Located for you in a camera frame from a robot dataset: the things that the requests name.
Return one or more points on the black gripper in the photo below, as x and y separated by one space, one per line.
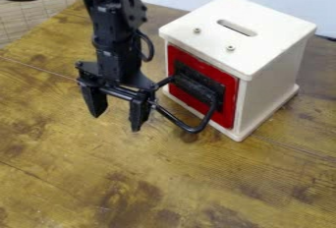
115 75

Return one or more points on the black metal drawer handle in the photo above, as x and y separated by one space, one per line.
201 90

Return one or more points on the red drawer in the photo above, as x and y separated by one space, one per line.
223 117

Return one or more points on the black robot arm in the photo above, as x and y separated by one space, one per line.
117 19

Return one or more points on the white wooden box cabinet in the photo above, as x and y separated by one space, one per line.
247 47

